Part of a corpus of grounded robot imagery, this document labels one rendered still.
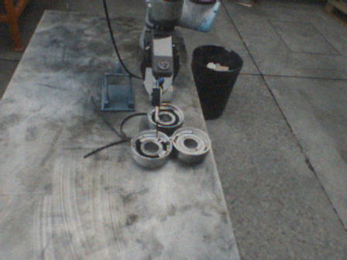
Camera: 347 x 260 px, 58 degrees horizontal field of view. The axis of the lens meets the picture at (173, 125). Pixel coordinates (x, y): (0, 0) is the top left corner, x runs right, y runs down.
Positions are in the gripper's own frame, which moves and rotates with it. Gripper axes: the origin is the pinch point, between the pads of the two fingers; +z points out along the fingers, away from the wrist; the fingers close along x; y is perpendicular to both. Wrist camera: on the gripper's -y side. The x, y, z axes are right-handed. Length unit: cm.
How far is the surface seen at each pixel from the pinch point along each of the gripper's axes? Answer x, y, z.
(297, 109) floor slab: -132, 107, 93
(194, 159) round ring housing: -9.3, -13.9, 10.6
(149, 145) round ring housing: 1.6, -7.7, 11.9
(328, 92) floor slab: -173, 130, 93
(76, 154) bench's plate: 20.4, -9.0, 13.2
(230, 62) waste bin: -70, 115, 58
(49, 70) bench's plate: 32.0, 29.6, 13.3
